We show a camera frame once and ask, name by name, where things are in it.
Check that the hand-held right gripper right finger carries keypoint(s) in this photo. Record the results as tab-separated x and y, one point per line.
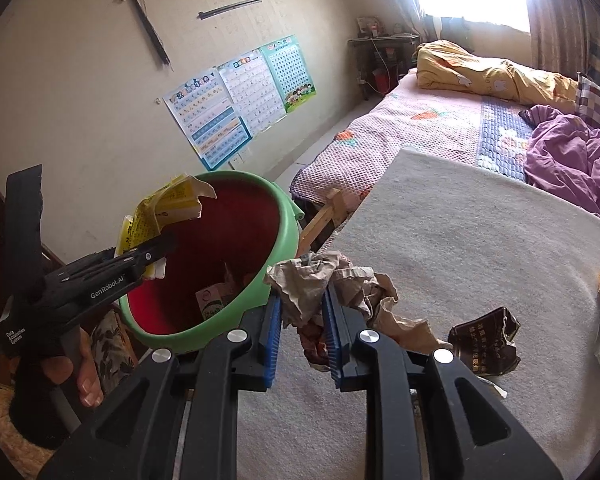
332	345

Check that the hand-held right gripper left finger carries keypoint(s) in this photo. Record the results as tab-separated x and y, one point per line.
271	345

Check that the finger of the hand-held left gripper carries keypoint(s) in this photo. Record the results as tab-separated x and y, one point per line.
145	255

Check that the yellow paper package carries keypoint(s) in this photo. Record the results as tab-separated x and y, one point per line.
170	205

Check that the brown paper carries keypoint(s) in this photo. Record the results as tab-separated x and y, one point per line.
305	285

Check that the red bucket with green rim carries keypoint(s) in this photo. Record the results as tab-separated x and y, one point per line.
220	220

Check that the person's left hand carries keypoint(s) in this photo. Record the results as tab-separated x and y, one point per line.
90	370

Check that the white green carton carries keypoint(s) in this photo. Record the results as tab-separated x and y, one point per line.
215	302

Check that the leaf print cushion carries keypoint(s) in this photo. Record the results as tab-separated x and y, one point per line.
112	345

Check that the dark brown crumpled wrapper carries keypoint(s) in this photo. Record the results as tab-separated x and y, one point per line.
485	340

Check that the beige fluffy cushion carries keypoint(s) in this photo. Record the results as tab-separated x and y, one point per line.
5	450

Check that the black hair braid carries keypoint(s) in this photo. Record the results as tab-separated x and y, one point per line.
152	32

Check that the pink knitted bedspread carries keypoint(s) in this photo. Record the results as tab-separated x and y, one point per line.
405	130

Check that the small red bin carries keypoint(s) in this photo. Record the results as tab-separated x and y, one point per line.
381	81

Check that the blue floral mat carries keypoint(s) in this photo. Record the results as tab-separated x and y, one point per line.
505	135

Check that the purple quilt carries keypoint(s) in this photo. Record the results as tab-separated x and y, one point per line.
575	160

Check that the dark side table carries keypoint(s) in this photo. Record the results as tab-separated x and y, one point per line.
380	40

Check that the yellow quilt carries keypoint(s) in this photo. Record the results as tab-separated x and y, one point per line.
485	75

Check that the box on side table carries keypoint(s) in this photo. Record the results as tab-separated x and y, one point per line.
369	26

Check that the dark chair by window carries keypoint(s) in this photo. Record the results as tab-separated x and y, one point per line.
447	35

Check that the wooden bed frame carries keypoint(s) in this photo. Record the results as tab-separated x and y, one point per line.
320	225

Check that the white double wall socket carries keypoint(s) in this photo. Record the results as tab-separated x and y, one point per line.
236	160

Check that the blue bordered wall poster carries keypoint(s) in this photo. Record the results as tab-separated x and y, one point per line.
205	115

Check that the white wall poster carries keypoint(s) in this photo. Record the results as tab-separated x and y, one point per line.
252	87

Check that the green wall poster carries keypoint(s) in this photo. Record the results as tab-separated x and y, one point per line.
287	72

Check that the metal wall rack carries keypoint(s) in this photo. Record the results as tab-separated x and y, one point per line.
230	6

